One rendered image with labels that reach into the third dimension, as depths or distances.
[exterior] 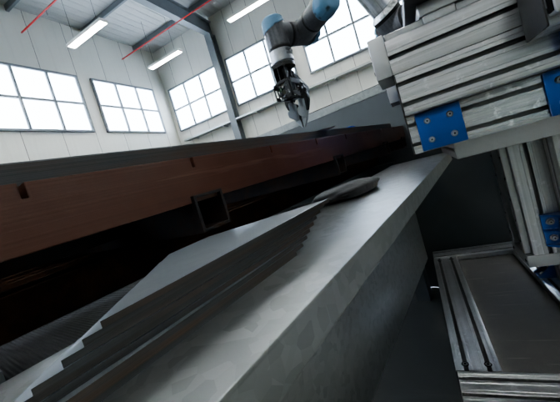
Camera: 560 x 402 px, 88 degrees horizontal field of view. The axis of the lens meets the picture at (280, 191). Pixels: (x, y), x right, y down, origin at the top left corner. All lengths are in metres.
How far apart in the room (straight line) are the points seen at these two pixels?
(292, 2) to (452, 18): 10.88
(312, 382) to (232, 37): 12.05
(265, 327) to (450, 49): 0.64
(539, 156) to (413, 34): 0.48
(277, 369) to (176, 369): 0.06
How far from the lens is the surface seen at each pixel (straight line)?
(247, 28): 12.03
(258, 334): 0.20
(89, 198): 0.34
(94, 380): 0.21
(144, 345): 0.22
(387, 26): 1.37
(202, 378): 0.18
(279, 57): 1.02
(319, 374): 0.54
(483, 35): 0.74
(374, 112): 1.58
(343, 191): 0.59
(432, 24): 0.74
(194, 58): 13.14
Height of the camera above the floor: 0.77
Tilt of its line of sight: 3 degrees down
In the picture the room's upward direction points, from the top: 17 degrees counter-clockwise
